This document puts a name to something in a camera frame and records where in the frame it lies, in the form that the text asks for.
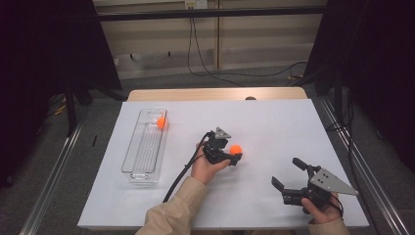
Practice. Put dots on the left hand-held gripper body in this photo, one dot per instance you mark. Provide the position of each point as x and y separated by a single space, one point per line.
217 148

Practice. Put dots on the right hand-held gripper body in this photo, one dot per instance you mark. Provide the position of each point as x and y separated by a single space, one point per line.
318 187

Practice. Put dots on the orange ball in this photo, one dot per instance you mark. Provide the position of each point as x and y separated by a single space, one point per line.
161 122
235 149

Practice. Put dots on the clear plastic box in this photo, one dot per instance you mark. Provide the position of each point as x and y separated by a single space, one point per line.
147 150

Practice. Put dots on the person's left hand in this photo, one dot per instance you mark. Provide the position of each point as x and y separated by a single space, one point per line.
205 171

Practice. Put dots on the person's right hand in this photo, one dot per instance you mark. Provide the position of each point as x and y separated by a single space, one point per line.
321 214

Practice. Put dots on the white table board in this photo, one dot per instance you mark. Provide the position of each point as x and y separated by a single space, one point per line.
261 130

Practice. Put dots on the small black floor piece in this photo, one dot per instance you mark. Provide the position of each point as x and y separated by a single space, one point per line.
94 141

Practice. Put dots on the dark curtain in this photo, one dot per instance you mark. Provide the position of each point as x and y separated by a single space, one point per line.
385 65
39 49

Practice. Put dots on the black horizontal bar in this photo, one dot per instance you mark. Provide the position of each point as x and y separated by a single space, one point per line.
228 13

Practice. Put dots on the black metal stand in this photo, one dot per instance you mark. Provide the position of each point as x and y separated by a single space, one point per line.
70 111

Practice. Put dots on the metal floor rail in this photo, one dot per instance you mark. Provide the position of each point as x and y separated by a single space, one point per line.
388 212
49 189

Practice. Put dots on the white wall socket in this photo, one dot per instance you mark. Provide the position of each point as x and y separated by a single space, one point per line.
195 4

